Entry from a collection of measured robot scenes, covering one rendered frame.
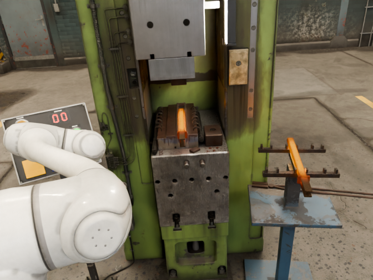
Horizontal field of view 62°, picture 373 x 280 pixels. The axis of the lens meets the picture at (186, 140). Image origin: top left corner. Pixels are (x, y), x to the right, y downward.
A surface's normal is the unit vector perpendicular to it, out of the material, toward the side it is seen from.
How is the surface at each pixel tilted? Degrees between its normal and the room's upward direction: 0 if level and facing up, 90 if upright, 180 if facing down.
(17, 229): 48
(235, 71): 90
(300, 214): 0
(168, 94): 90
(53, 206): 32
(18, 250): 70
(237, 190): 90
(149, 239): 90
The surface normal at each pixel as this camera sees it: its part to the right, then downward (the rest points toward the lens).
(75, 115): 0.36, -0.11
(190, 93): 0.03, 0.46
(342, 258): -0.06, -0.89
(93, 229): 0.51, 0.18
